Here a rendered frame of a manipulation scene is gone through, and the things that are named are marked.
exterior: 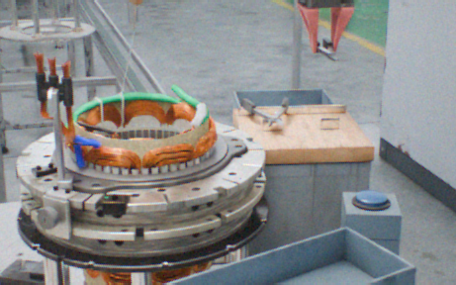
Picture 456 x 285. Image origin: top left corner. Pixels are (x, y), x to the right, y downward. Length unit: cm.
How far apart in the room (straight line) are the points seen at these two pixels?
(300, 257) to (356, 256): 7
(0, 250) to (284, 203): 58
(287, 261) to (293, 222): 33
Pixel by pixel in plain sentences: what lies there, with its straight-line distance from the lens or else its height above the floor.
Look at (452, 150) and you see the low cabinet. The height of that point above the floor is 27.
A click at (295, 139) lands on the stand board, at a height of 106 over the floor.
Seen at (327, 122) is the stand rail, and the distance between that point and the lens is 120.
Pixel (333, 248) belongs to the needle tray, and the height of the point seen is 104.
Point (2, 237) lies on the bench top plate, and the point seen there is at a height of 78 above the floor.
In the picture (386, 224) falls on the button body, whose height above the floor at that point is 102.
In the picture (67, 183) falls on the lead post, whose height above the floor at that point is 110.
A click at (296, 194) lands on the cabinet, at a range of 115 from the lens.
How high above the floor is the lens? 145
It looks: 20 degrees down
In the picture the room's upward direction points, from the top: straight up
